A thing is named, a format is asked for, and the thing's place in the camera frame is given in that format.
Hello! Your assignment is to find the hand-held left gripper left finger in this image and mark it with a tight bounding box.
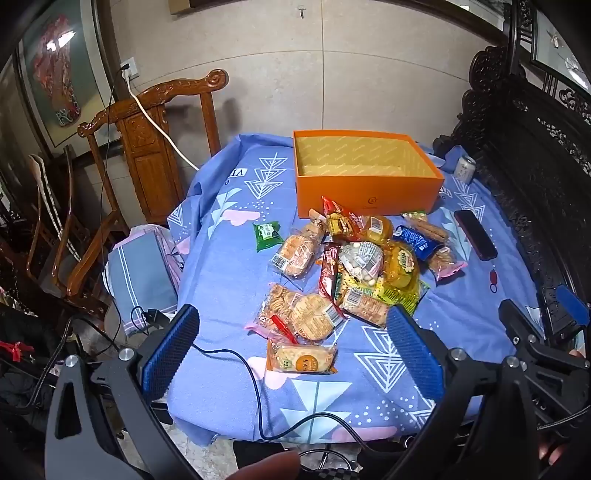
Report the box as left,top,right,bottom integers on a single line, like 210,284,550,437
45,304,200,480

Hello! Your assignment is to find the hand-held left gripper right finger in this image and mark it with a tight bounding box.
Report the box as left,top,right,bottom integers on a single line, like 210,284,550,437
383,305,541,480

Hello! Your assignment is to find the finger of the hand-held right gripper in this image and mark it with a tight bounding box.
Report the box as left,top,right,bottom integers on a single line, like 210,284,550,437
499,299,546,344
541,284,591,344

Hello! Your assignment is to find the pink-ended cracker packet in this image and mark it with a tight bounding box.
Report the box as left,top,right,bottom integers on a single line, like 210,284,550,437
427,247,468,281
245,282,303,344

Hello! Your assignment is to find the brown wafer packet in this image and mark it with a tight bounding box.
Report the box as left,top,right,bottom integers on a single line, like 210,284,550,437
318,243,345,301

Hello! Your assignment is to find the orange cardboard box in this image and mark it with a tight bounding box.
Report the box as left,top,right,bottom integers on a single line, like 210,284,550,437
293,130,445,219

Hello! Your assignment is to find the person's right hand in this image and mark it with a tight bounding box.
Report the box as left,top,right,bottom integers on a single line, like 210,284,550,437
538,438,573,468

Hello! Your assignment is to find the person's left hand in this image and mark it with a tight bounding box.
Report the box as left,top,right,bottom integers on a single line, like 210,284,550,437
231,450,302,480

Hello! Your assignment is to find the black power adapter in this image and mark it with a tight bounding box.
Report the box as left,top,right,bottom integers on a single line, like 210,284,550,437
130,305,175,330

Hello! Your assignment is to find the yellow-green snack packet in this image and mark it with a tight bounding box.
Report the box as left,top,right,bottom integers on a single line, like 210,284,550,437
376,277,430,318

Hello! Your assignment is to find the barcode rice cracker packet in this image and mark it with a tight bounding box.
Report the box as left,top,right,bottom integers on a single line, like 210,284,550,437
339,286,391,328

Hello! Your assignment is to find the blue striped cloth bundle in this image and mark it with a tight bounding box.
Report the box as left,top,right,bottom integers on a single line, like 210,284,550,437
104,224,185,334

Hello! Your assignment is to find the blue printed tablecloth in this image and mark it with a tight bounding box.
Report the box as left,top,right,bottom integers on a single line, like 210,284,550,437
167,134,555,446

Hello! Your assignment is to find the yellow jelly packet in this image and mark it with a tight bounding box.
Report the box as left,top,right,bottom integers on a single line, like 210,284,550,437
383,242,421,291

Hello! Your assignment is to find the black phone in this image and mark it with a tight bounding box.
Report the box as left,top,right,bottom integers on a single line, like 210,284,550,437
454,210,498,261

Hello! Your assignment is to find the round cracker packet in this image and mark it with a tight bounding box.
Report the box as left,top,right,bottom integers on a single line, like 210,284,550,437
291,293,347,342

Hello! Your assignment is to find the clear white candy packet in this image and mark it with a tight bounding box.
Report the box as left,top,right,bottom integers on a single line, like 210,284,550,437
339,241,385,282

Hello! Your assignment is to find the blue snack packet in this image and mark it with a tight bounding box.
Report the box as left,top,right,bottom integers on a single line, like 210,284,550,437
394,225,439,260

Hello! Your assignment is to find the curved wooden armchair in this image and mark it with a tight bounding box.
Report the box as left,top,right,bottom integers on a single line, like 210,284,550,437
25,145,130,319

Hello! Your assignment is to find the yellow cake packet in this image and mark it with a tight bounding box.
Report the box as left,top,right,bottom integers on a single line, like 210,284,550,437
362,215,394,245

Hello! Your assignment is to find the green-ended biscuit packet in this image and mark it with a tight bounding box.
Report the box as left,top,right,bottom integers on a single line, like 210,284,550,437
402,210,450,243

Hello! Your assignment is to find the chrome chair base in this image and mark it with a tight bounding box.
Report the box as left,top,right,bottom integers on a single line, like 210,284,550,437
300,445,356,472

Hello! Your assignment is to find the dark carved wooden furniture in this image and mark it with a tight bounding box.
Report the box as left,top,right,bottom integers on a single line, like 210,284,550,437
431,0,591,333

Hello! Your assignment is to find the green snack packet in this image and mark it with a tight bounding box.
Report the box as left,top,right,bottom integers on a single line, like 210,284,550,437
252,220,284,252

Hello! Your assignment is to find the clear rice cracker packet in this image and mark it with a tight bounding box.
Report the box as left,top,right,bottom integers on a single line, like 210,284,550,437
269,233,324,279

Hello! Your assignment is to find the red snack packet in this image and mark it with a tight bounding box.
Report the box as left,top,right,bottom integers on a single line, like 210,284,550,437
321,196,365,241

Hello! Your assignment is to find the white drink can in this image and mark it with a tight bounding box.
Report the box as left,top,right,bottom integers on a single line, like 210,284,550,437
453,155,476,184

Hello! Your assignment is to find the small clear biscuit packet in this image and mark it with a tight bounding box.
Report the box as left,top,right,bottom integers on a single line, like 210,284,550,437
305,217,329,243

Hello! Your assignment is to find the carved wooden chair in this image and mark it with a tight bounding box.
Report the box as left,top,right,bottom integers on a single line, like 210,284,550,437
78,69,229,227

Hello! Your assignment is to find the framed flower artwork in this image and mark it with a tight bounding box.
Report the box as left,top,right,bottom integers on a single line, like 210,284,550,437
529,0,591,90

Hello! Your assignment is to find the black cable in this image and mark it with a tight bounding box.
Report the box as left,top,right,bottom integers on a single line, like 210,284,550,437
191,344,416,446

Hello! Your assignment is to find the white power cable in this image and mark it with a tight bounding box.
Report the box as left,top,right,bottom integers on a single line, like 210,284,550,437
123,74,200,171

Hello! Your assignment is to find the framed wall picture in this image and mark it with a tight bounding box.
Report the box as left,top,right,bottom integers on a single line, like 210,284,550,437
16,0,116,148

